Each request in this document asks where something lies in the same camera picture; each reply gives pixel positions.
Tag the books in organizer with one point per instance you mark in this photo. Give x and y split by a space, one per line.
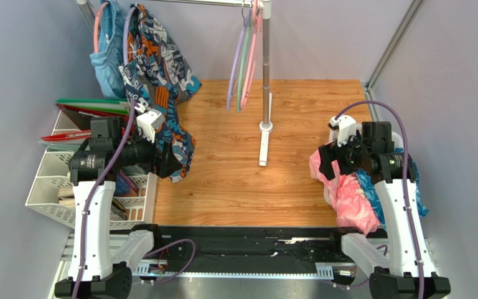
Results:
125 187

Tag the green hanger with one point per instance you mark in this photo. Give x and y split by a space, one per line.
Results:
244 55

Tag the dark red clip folder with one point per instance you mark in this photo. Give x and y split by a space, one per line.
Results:
82 116

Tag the metal clothes rack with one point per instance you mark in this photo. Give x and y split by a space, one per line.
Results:
266 125

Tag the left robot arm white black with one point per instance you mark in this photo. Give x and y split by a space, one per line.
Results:
94 272

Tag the white laundry basket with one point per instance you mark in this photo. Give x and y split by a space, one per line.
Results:
390 171

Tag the pink hanger on left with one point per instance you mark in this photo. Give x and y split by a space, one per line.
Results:
96 26

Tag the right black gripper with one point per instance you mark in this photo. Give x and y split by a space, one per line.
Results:
327 157

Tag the teal pressure file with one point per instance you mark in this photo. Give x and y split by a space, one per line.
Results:
70 146

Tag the purple hanger with patterned shorts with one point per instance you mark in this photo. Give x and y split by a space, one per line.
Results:
125 33

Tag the aluminium frame post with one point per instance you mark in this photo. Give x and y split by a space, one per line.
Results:
401 30

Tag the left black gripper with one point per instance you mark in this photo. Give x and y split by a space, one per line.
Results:
165 162

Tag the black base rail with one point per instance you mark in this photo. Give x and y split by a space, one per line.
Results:
251 250

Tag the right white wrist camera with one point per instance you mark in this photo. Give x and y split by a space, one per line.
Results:
346 127

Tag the red clip file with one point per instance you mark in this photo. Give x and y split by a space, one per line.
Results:
70 136

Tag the pink hanger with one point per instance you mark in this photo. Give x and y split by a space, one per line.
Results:
252 56
96 26

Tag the green folder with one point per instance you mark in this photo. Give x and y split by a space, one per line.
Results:
119 106

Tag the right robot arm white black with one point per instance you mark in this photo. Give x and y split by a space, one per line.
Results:
408 271

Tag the patterned navy orange shorts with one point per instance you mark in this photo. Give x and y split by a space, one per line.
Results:
157 76

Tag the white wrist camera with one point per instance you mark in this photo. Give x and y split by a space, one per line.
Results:
346 127
149 122

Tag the pink hanger on right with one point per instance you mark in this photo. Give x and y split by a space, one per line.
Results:
252 56

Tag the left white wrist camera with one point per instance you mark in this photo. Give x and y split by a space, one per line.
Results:
149 122

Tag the pink shorts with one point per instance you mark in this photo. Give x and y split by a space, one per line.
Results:
345 195

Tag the light blue shorts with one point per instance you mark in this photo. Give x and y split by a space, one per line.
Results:
110 56

